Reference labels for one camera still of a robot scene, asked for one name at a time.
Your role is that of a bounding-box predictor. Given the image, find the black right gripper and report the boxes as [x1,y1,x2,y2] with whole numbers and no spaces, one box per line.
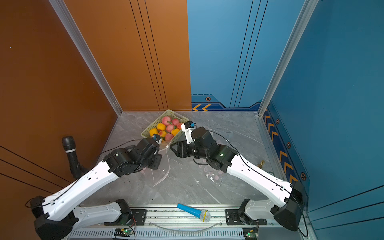
[169,140,211,160]

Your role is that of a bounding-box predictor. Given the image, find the clear zip-top bag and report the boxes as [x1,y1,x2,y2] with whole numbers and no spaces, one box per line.
[151,143,173,187]

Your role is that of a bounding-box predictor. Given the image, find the light green perforated basket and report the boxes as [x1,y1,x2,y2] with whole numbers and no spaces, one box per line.
[141,110,189,146]

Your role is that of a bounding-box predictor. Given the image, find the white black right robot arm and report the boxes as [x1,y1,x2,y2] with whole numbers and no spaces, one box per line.
[171,127,308,232]

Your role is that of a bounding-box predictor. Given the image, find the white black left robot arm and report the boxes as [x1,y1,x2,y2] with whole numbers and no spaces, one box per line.
[30,134,162,240]

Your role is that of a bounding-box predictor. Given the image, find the yellow peach with red spot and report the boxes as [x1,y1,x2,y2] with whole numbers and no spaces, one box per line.
[158,131,167,138]

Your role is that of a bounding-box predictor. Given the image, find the pink peach centre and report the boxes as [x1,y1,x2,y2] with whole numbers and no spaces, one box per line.
[166,124,175,133]

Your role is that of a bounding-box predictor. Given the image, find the yellow peach front left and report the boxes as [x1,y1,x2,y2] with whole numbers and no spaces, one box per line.
[149,128,159,137]

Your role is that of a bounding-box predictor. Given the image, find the pink peach far right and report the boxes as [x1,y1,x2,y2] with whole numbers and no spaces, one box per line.
[172,119,180,126]

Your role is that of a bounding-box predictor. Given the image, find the yellow peach upper left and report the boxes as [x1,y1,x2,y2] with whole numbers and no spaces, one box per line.
[157,123,167,131]

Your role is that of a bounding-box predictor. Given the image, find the large pink peach top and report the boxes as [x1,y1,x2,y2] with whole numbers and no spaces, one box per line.
[162,116,172,126]

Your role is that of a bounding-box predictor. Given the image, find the clear bag with pink dots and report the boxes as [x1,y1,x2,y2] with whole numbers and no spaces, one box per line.
[195,159,224,184]

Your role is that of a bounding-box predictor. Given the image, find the blue toy microphone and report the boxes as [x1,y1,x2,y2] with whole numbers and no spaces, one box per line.
[177,204,211,223]

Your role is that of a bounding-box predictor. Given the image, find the small brass weight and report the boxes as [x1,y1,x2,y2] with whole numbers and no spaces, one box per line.
[257,161,266,169]

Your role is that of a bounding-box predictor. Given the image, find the left green circuit board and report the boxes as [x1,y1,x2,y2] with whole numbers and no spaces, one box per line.
[113,228,136,240]

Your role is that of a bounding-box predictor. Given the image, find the green circuit board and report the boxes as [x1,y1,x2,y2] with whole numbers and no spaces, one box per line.
[243,228,259,240]
[113,228,136,240]

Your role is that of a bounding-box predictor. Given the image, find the black microphone on stand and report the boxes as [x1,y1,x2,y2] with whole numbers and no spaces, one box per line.
[62,136,87,180]

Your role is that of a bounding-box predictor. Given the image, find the right green circuit board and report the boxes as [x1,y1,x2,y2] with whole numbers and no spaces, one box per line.
[243,228,259,240]

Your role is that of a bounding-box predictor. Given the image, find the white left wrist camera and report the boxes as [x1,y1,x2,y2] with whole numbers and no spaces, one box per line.
[152,134,163,145]

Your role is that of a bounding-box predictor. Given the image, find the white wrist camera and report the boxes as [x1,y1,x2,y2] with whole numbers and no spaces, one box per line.
[152,134,163,145]
[181,121,196,144]

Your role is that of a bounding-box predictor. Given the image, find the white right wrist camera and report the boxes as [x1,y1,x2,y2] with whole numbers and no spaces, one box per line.
[181,121,196,144]

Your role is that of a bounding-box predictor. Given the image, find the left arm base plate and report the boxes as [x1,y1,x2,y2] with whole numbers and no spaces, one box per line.
[104,209,147,227]

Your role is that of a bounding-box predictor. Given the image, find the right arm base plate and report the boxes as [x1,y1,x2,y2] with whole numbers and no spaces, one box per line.
[225,209,267,226]

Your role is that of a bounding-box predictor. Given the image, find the aluminium corner post left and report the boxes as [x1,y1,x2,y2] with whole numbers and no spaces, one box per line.
[49,0,123,116]

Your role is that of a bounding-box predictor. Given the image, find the aluminium corner post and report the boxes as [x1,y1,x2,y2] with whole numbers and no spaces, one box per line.
[258,0,319,117]
[49,0,123,116]

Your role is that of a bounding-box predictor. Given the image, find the aluminium corner post right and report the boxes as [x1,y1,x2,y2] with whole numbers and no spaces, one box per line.
[258,0,319,117]

